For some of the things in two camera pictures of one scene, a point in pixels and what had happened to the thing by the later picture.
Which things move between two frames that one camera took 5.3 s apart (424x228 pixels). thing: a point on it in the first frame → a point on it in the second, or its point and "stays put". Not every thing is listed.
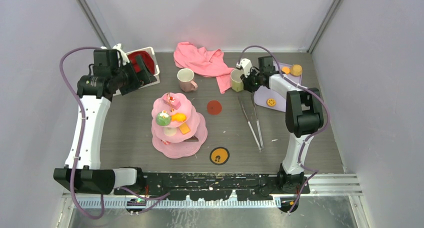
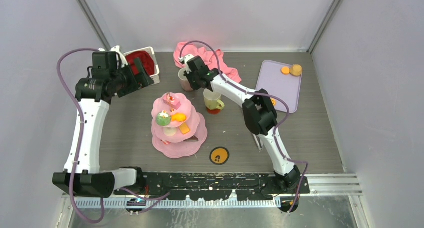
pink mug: [185, 77] stays put
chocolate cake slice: [193, 138] stays put
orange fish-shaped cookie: [178, 117] stays put
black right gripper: [247, 85] → [187, 73]
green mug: [237, 83] → [212, 100]
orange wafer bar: [184, 128] stays put
